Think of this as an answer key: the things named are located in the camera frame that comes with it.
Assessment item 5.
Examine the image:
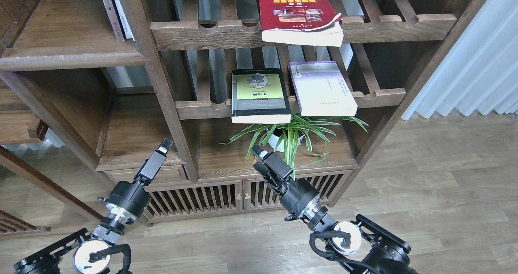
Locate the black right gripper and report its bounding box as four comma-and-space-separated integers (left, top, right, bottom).
251, 145, 321, 222

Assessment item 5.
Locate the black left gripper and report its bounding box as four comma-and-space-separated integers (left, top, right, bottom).
98, 138, 174, 219

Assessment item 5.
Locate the black yellow-green cover book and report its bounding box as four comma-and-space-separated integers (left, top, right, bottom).
231, 68, 292, 124

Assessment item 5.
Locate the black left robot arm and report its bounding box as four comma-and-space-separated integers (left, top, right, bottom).
13, 138, 173, 274

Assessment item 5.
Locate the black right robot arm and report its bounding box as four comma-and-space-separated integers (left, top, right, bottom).
251, 145, 416, 274

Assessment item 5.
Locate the white plant pot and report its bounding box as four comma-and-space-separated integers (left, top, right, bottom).
268, 128, 305, 153

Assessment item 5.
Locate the green spider plant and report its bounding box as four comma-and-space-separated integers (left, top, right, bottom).
228, 113, 368, 170

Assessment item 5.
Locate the pale lavender cover book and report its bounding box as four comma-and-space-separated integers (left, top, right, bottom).
289, 61, 358, 117

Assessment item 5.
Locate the dark wooden bookshelf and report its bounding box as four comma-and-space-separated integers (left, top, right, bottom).
1, 0, 487, 223

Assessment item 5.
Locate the wooden side furniture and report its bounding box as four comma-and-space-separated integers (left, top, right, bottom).
1, 83, 108, 234

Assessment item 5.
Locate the red cover book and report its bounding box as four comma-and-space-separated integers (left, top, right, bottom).
259, 0, 344, 47

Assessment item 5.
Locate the white spine upright book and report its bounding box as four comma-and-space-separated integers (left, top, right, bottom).
114, 0, 134, 40

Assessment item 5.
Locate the white pleated curtain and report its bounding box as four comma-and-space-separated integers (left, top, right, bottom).
402, 0, 518, 120

